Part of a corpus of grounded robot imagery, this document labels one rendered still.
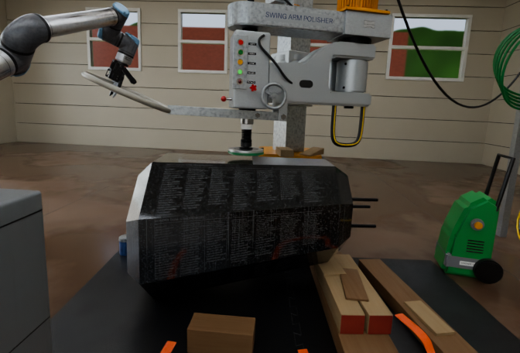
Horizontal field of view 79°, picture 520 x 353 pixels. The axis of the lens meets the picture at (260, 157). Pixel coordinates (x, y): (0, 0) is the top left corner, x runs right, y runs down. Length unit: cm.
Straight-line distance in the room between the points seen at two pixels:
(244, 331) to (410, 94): 728
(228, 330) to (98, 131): 782
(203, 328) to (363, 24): 181
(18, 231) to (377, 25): 193
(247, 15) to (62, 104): 798
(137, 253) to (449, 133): 783
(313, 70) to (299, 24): 27
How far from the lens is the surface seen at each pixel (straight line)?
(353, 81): 204
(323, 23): 198
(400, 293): 215
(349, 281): 190
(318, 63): 194
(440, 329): 194
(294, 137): 255
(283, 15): 191
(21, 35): 161
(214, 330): 162
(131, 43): 208
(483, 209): 263
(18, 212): 113
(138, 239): 167
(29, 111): 1003
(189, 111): 182
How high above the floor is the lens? 113
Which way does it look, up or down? 9 degrees down
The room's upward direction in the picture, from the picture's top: 2 degrees clockwise
